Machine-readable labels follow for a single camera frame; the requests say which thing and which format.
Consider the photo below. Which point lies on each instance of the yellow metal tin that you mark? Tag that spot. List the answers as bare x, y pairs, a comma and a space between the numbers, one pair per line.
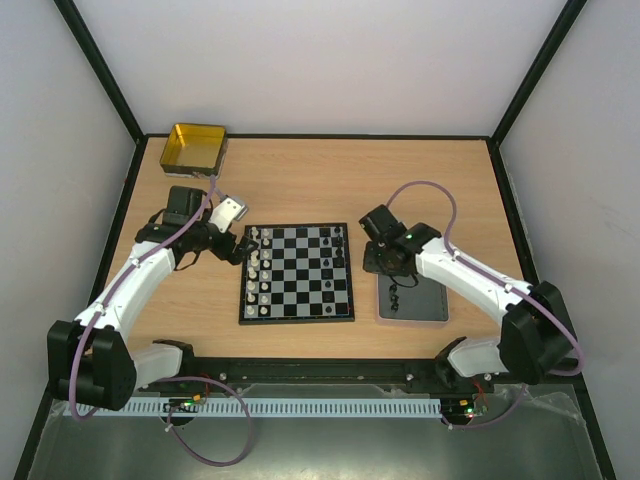
194, 150

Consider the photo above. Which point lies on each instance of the black frame post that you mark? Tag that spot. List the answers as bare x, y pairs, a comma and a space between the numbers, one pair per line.
550, 46
85, 40

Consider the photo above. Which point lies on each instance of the black frame post right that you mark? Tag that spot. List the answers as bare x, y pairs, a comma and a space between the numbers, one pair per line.
550, 46

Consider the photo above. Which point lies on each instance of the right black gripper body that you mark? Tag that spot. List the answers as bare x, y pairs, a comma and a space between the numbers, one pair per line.
386, 267

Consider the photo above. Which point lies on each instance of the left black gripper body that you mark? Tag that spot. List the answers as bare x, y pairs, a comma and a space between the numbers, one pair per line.
222, 252

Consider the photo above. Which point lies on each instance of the black and grey chessboard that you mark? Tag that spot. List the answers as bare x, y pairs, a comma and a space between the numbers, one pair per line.
295, 276

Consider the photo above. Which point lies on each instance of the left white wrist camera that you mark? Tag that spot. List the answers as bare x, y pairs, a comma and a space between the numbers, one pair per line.
228, 211

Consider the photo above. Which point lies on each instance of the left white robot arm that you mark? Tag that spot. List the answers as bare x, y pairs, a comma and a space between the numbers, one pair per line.
89, 363

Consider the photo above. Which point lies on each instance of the pink tray of black pieces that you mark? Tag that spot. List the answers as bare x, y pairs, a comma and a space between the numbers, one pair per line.
411, 302

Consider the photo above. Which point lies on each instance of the black frame post left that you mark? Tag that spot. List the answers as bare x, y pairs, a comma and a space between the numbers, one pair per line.
85, 40

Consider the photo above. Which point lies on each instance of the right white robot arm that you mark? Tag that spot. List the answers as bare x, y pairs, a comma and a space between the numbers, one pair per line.
533, 319

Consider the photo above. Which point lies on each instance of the white slotted cable duct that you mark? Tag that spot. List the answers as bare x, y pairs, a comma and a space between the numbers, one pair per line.
280, 408

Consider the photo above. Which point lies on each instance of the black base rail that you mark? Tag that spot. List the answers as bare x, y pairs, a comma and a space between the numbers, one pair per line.
412, 376

